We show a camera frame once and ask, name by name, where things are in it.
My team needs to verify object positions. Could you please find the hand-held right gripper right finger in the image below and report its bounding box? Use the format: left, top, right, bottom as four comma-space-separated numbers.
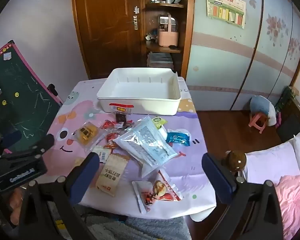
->
202, 152, 284, 240

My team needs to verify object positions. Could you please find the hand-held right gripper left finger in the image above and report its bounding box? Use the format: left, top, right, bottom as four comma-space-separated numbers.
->
15, 152, 100, 240

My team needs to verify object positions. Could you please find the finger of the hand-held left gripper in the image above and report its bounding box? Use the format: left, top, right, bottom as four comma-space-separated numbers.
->
0, 134, 55, 162
0, 130, 22, 155

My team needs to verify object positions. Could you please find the beige cracker packet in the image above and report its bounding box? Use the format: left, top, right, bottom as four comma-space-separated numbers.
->
95, 153, 131, 197

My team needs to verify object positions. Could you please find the small white barcode packet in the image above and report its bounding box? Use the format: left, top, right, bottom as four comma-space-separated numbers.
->
92, 145, 110, 165

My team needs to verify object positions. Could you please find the orange cake packet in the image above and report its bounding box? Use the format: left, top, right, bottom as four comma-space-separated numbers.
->
74, 121, 107, 153

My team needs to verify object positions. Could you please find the blue foil snack packet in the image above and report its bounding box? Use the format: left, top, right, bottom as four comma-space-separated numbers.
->
166, 131, 190, 147

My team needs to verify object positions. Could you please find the white red fruit picture packet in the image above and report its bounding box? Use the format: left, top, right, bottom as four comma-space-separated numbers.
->
132, 169, 183, 215

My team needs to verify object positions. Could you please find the large clear printed packet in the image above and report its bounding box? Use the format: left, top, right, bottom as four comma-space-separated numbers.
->
114, 116, 179, 178

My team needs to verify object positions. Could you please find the red label clear snack packet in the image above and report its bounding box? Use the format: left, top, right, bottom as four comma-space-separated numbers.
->
109, 102, 135, 128

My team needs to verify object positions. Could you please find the green snack packet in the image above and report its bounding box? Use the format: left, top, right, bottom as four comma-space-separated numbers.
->
152, 116, 167, 128

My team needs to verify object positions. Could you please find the white plastic bin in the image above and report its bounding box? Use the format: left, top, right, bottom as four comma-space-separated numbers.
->
97, 67, 182, 117

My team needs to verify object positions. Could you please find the person's left hand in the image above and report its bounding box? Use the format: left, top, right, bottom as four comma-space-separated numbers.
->
9, 186, 30, 222

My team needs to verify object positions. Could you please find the cartoon printed tablecloth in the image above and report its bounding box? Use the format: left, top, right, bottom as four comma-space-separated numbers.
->
46, 76, 218, 222

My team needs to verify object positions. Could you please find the black easel knob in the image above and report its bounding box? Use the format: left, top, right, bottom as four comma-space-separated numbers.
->
47, 83, 63, 105

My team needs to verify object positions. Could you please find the pink plastic stool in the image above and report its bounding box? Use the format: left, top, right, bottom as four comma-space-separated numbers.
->
249, 112, 268, 134

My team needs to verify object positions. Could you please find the grey fuzzy cloth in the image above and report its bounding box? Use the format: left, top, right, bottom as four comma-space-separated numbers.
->
85, 211, 192, 240

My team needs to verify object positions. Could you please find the pink blanket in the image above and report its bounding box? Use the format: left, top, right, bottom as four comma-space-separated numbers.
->
274, 174, 300, 240

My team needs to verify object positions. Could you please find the blue white plush cushion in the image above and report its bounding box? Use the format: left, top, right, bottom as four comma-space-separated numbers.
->
250, 95, 277, 127

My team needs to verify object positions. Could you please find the folded cloth stack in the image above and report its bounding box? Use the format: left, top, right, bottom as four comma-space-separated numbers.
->
147, 52, 174, 68

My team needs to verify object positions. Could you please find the pink basket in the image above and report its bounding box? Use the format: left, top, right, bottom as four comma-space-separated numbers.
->
158, 15, 178, 47

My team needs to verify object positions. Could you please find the wooden corner shelf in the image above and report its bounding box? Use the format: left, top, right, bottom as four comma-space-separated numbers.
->
140, 0, 196, 78

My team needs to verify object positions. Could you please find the green chalkboard pink frame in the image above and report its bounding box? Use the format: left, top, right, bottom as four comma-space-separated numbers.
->
0, 40, 63, 153

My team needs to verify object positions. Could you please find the metal door handle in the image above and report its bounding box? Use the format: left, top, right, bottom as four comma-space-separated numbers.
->
132, 5, 140, 30

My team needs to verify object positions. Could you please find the wall calendar poster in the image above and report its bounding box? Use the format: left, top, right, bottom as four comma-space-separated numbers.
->
205, 0, 247, 29

